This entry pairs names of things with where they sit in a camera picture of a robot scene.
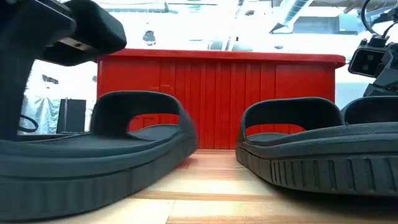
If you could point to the black background box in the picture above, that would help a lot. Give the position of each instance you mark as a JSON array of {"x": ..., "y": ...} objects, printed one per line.
[{"x": 73, "y": 116}]

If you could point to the silver background cover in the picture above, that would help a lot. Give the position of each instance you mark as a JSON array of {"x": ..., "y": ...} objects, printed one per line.
[{"x": 43, "y": 112}]

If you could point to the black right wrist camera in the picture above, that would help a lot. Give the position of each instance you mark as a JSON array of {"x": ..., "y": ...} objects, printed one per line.
[{"x": 367, "y": 62}]

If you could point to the dark round background object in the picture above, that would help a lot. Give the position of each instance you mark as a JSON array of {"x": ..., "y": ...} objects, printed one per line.
[{"x": 149, "y": 37}]

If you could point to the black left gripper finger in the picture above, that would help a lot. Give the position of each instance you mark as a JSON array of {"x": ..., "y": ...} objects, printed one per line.
[{"x": 14, "y": 99}]

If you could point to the red plastic bin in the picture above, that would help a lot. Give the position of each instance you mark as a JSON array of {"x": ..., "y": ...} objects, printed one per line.
[{"x": 217, "y": 93}]

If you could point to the silver ceiling duct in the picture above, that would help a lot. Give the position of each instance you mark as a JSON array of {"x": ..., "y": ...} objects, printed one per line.
[{"x": 295, "y": 12}]

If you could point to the small dark background object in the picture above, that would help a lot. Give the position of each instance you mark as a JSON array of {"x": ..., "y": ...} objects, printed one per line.
[{"x": 49, "y": 79}]

